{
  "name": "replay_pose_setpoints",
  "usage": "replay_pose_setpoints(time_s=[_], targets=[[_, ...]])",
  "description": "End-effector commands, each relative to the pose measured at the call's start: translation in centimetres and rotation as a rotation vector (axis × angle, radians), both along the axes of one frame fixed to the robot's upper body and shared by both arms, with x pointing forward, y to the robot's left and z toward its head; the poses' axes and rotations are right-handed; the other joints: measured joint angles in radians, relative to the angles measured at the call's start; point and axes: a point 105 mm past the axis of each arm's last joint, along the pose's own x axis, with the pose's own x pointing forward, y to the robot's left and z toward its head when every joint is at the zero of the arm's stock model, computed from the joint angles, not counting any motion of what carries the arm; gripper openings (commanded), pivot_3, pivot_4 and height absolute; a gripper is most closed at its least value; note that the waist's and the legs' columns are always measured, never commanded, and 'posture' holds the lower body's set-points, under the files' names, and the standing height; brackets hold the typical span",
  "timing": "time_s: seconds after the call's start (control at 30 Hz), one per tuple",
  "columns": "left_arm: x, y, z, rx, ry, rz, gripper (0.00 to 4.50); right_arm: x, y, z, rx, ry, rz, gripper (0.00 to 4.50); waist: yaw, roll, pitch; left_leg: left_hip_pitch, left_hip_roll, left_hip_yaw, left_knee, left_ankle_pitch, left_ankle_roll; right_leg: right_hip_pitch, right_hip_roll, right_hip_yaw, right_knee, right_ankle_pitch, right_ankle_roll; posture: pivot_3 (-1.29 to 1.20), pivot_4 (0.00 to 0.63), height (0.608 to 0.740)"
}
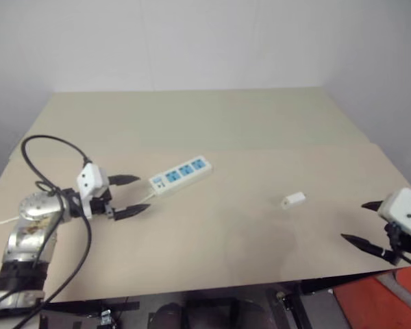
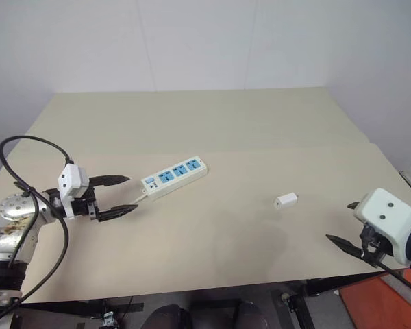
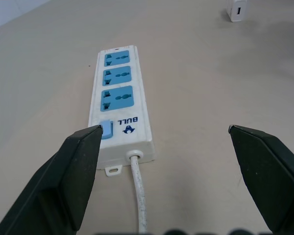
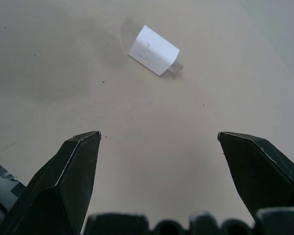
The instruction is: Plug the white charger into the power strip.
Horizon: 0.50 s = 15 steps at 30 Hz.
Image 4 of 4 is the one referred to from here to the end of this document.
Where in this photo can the white plug adapter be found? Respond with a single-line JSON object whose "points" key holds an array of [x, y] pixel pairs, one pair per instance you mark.
{"points": [[153, 50]]}

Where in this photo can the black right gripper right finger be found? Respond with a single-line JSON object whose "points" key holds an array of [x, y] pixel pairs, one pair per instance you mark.
{"points": [[259, 171]]}

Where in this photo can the dark table edge frame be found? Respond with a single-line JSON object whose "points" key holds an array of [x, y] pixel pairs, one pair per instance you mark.
{"points": [[1, 186]]}

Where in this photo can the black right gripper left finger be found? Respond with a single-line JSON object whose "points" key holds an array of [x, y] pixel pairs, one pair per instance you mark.
{"points": [[63, 186]]}

